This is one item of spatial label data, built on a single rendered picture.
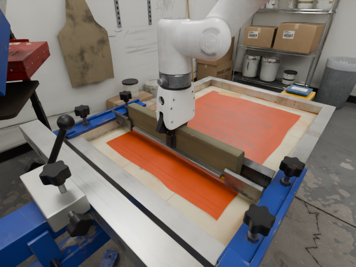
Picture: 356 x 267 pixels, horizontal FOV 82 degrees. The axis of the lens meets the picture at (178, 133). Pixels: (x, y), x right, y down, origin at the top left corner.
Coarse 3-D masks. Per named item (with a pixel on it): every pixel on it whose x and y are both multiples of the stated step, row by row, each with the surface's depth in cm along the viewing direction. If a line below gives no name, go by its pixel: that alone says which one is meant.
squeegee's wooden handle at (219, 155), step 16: (128, 112) 65; (144, 112) 59; (144, 128) 62; (176, 128) 52; (192, 128) 52; (176, 144) 55; (192, 144) 50; (208, 144) 47; (224, 144) 46; (208, 160) 49; (224, 160) 45; (240, 160) 44; (224, 176) 47
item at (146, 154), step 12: (204, 96) 96; (216, 96) 96; (228, 96) 96; (240, 108) 85; (132, 132) 69; (108, 144) 64; (120, 144) 64; (132, 144) 64; (144, 144) 64; (156, 144) 64; (132, 156) 59; (144, 156) 59; (156, 156) 59; (168, 156) 59; (144, 168) 54; (156, 168) 54
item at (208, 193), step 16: (256, 112) 82; (272, 112) 82; (288, 112) 82; (272, 128) 72; (288, 128) 72; (256, 144) 64; (272, 144) 64; (176, 160) 57; (256, 160) 57; (160, 176) 52; (176, 176) 52; (192, 176) 52; (208, 176) 52; (176, 192) 48; (192, 192) 48; (208, 192) 48; (224, 192) 48; (208, 208) 44; (224, 208) 44
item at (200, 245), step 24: (264, 96) 92; (288, 96) 87; (72, 144) 58; (312, 144) 58; (96, 168) 51; (120, 168) 49; (144, 192) 43; (168, 216) 38; (192, 240) 35; (216, 240) 35; (216, 264) 31
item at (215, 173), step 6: (138, 132) 63; (144, 132) 62; (150, 138) 60; (156, 138) 59; (162, 144) 57; (174, 150) 54; (180, 150) 54; (180, 156) 53; (186, 156) 52; (192, 162) 51; (198, 162) 50; (204, 168) 49; (210, 168) 49; (216, 174) 47
